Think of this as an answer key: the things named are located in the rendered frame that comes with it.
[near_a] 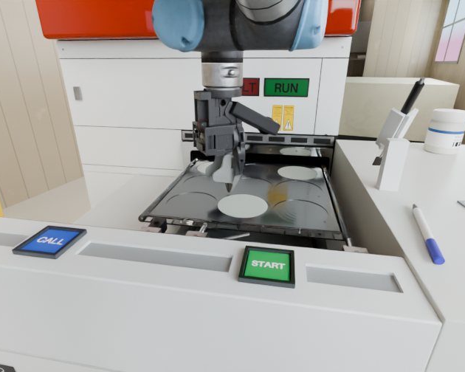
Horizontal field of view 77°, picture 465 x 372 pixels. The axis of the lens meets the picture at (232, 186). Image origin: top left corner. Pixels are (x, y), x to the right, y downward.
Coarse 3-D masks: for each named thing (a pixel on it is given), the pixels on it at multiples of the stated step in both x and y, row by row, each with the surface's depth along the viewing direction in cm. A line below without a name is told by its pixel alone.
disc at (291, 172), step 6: (282, 168) 78; (288, 168) 78; (294, 168) 78; (300, 168) 78; (306, 168) 78; (282, 174) 74; (288, 174) 74; (294, 174) 74; (300, 174) 74; (306, 174) 74; (312, 174) 74
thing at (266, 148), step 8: (184, 144) 88; (192, 144) 88; (248, 144) 85; (256, 144) 85; (264, 144) 85; (184, 152) 89; (248, 152) 85; (256, 152) 85; (264, 152) 85; (272, 152) 84; (280, 152) 84; (288, 152) 83; (296, 152) 83; (304, 152) 83; (312, 152) 82; (320, 152) 82; (328, 152) 81; (184, 160) 90; (192, 160) 91; (184, 168) 91; (328, 168) 83
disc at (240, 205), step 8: (224, 200) 60; (232, 200) 60; (240, 200) 60; (248, 200) 60; (256, 200) 60; (224, 208) 57; (232, 208) 57; (240, 208) 57; (248, 208) 57; (256, 208) 57; (264, 208) 57; (240, 216) 54; (248, 216) 54
